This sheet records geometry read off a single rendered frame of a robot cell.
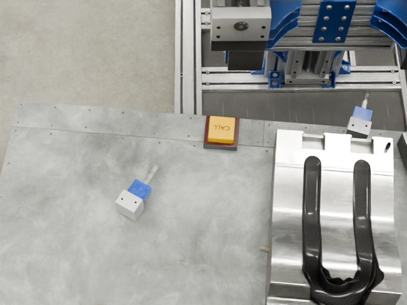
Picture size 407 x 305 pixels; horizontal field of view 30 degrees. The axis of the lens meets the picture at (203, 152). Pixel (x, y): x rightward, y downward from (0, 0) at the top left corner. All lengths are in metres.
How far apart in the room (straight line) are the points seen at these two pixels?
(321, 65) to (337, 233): 0.88
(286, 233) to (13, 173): 0.65
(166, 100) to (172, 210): 1.11
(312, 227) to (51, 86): 1.49
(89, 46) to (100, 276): 1.42
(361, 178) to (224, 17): 0.47
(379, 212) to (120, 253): 0.57
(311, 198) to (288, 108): 0.91
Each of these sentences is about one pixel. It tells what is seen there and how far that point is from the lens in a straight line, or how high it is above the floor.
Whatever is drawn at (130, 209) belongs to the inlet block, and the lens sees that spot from 1.67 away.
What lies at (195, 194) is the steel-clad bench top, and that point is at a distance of 1.74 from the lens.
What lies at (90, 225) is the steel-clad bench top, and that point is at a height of 0.80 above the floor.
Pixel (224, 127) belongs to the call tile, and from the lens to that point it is 1.77.
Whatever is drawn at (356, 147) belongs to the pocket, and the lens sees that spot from 1.76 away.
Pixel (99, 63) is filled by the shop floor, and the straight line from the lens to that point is 2.89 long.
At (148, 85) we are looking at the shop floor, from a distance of 2.82.
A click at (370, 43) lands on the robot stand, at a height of 0.72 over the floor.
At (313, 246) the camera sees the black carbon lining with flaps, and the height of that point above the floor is 0.91.
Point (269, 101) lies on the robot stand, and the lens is 2.55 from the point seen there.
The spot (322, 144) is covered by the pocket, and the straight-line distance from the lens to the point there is 1.75.
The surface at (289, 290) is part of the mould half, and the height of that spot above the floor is 0.90.
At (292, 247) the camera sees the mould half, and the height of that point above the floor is 0.92.
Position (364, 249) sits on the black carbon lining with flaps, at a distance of 1.61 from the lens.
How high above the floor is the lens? 2.39
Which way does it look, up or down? 63 degrees down
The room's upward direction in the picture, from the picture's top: 1 degrees clockwise
